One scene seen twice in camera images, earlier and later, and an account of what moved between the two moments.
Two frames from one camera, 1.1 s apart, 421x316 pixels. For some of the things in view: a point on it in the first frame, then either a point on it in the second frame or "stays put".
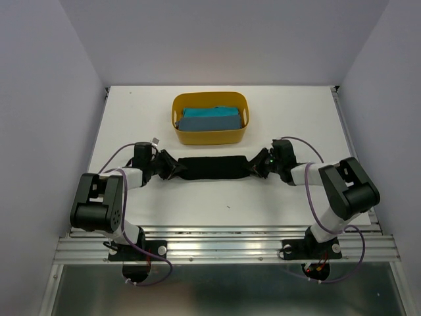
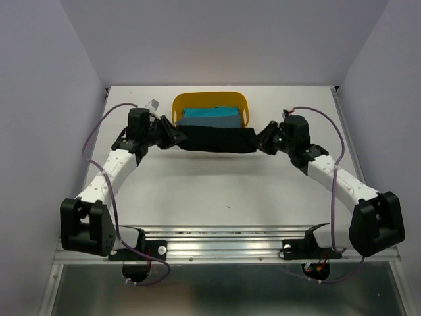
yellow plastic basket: x=194 y=99 stays put
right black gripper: x=256 y=162 to x=264 y=136
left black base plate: x=127 y=252 stays put
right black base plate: x=302 y=249 stays put
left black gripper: x=172 y=167 to x=172 y=135
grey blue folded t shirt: x=209 y=123 stays put
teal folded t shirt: x=216 y=111 stays put
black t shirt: x=216 y=168 to x=218 y=139
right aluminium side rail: x=337 y=93 stays put
